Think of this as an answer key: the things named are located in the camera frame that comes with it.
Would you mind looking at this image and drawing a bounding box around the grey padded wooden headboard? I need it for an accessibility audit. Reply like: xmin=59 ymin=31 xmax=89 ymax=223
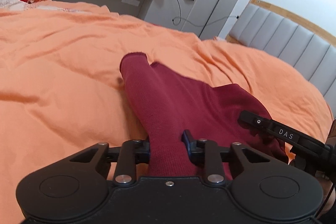
xmin=226 ymin=0 xmax=335 ymax=114

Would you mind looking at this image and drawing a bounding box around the floral patterned pillow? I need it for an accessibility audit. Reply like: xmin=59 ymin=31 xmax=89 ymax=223
xmin=0 ymin=0 xmax=30 ymax=11

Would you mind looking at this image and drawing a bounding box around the dark red long-sleeve sweater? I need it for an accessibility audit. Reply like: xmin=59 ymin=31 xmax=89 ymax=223
xmin=120 ymin=53 xmax=288 ymax=177

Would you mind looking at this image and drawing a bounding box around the black power cable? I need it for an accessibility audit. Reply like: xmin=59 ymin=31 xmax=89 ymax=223
xmin=171 ymin=0 xmax=240 ymax=29

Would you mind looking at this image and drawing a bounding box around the person's right hand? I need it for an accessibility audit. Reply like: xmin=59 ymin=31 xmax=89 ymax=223
xmin=317 ymin=121 xmax=335 ymax=217

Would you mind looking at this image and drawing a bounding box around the orange bed duvet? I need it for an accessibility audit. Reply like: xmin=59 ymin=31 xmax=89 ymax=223
xmin=1 ymin=0 xmax=334 ymax=223

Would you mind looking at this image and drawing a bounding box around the white wall socket plate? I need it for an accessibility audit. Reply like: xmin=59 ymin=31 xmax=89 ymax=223
xmin=121 ymin=0 xmax=140 ymax=7

